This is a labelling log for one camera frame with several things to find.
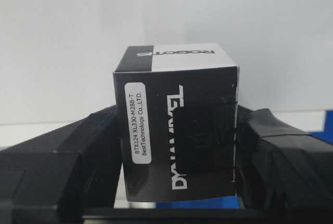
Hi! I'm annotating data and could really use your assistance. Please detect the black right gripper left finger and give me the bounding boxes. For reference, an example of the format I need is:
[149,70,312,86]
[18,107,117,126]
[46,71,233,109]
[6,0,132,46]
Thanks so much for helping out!
[1,106,122,223]

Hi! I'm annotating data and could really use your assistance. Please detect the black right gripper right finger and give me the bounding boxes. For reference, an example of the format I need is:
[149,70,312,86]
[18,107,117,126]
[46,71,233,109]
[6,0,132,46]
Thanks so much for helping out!
[236,106,332,223]

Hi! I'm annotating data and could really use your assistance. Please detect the black Dynamixel box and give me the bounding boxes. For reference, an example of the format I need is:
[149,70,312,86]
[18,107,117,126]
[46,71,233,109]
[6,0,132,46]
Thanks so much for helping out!
[113,43,239,202]

